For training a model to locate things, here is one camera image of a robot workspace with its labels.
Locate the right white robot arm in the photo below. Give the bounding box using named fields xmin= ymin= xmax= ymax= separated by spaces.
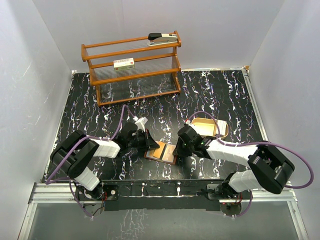
xmin=173 ymin=124 xmax=295 ymax=199

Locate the stack of cards in tray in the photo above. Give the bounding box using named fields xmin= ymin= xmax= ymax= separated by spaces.
xmin=215 ymin=120 xmax=227 ymax=137

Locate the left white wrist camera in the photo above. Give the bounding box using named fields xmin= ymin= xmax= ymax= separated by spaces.
xmin=133 ymin=116 xmax=148 ymax=132

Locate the orange credit card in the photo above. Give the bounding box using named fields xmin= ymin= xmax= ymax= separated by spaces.
xmin=162 ymin=144 xmax=175 ymax=163

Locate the white and red staples box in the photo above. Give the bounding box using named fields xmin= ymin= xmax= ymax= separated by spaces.
xmin=113 ymin=57 xmax=135 ymax=71

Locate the beige oval tray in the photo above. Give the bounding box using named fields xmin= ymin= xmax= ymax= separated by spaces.
xmin=191 ymin=117 xmax=229 ymax=140

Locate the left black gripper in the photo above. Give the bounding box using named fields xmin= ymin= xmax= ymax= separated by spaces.
xmin=127 ymin=128 xmax=159 ymax=151

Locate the brown leather card holder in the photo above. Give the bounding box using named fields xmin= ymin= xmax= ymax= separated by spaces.
xmin=144 ymin=141 xmax=177 ymax=165

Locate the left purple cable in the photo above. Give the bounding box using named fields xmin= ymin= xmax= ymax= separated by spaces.
xmin=45 ymin=104 xmax=137 ymax=218

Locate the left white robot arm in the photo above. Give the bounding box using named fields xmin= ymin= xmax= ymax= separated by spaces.
xmin=50 ymin=122 xmax=160 ymax=200

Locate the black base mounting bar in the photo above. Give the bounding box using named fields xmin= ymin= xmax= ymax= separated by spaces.
xmin=101 ymin=178 xmax=253 ymax=213

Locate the wooden three-tier shelf rack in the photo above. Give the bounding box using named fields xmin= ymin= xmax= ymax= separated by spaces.
xmin=81 ymin=31 xmax=182 ymax=107

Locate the black and beige stapler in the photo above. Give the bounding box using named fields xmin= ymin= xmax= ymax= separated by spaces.
xmin=147 ymin=32 xmax=178 ymax=47

